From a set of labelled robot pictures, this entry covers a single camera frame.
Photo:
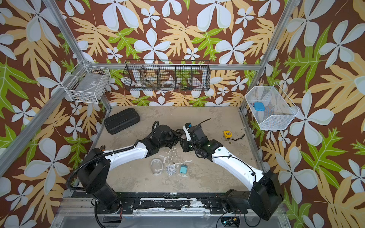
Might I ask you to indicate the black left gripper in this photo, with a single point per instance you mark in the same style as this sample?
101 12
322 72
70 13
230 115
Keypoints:
176 137

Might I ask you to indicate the teal charger plug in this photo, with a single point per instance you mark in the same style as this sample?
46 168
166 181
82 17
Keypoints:
183 169

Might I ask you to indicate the black ribbed hard case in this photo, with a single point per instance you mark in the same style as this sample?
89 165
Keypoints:
122 120

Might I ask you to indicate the white wire basket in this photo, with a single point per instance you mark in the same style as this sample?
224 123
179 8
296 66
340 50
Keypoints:
280 110
87 83

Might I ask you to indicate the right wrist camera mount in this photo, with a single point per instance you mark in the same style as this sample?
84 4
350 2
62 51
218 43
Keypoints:
191 132

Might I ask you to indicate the black wire basket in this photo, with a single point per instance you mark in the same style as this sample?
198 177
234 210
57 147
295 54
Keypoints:
169 75

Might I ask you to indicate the yellow tape measure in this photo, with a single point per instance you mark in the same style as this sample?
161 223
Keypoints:
227 134

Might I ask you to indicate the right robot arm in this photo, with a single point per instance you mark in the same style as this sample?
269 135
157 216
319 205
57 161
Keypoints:
263 195

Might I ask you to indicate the blue object in basket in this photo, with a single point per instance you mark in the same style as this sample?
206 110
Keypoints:
259 107

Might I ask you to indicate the white wire basket right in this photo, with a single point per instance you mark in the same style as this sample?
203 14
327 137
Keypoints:
280 110

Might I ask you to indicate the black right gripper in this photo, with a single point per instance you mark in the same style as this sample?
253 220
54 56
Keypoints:
185 145

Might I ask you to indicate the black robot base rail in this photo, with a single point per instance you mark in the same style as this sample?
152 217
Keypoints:
153 203

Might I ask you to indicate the white wire basket left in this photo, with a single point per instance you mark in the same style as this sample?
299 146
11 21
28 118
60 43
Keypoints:
87 83

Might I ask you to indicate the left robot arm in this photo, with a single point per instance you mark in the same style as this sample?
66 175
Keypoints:
92 173

